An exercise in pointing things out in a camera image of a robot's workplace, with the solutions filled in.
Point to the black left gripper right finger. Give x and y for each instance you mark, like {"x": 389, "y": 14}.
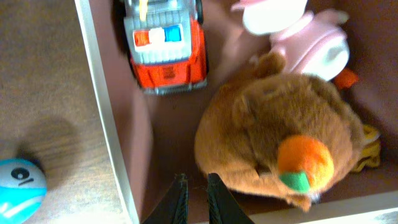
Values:
{"x": 223, "y": 208}

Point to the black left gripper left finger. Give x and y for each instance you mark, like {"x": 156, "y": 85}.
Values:
{"x": 173, "y": 208}

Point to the brown plush toy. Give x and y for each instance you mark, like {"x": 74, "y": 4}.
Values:
{"x": 278, "y": 134}

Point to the yellow round toy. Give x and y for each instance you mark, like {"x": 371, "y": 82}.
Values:
{"x": 371, "y": 154}

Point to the red grey toy truck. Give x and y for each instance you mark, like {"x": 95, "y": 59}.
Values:
{"x": 167, "y": 45}

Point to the pink white duck toy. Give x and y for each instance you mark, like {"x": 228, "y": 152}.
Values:
{"x": 309, "y": 43}

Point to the white cardboard box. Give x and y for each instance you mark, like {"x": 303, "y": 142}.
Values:
{"x": 150, "y": 138}

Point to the blue white ball toy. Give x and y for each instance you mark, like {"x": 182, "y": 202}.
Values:
{"x": 23, "y": 189}

